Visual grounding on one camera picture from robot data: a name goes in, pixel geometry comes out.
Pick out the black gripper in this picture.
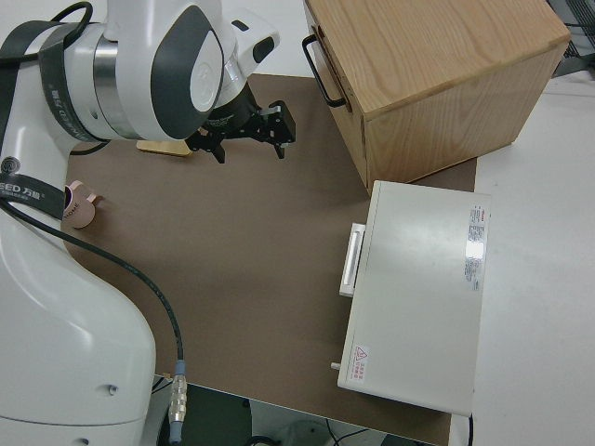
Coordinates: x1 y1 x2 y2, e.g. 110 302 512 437
188 86 297 165

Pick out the pink ribbed mug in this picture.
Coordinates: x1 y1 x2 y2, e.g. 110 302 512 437
63 180 102 230

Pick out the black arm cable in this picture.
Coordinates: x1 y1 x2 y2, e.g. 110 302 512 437
0 0 190 433

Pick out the wooden cabinet with black handle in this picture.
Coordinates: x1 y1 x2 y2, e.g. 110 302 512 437
301 0 572 187

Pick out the wooden mug tree stand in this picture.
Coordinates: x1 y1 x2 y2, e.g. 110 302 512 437
136 138 192 158

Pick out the white toaster oven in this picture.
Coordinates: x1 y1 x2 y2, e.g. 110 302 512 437
328 179 493 416

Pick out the brown table mat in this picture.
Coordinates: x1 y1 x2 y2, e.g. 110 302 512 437
64 73 479 446

